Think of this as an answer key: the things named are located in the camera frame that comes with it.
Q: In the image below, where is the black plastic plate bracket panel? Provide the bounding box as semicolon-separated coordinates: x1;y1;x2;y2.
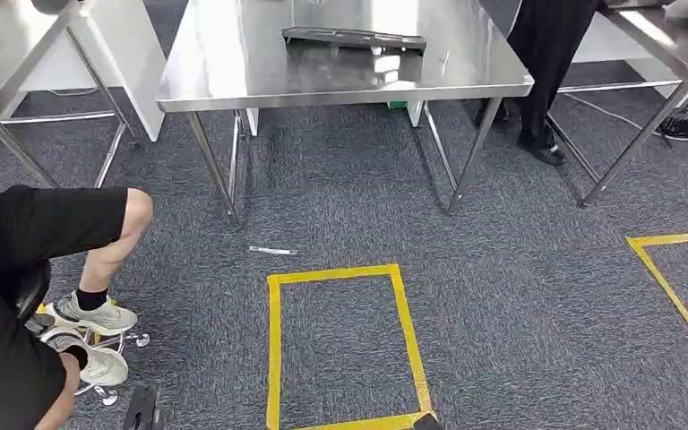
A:
280;26;428;56

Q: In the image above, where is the white strip scrap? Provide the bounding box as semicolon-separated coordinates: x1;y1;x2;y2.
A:
247;245;299;257

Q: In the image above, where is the stainless steel table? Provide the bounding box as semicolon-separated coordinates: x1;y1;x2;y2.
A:
156;0;536;230
0;0;141;190
546;0;688;210

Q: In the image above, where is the standing person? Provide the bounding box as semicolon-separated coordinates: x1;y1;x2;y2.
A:
474;0;605;168

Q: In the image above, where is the white cabinet panel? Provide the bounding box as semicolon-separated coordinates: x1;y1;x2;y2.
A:
568;10;684;101
20;0;168;145

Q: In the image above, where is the black swivel chair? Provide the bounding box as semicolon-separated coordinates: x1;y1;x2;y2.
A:
13;260;153;409

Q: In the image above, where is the seated person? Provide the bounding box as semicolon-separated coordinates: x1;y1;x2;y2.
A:
0;172;155;430

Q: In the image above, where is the black power adapter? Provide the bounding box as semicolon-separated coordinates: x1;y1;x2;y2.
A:
657;111;688;142

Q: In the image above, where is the white power cable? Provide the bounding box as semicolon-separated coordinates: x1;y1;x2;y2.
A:
562;91;688;143

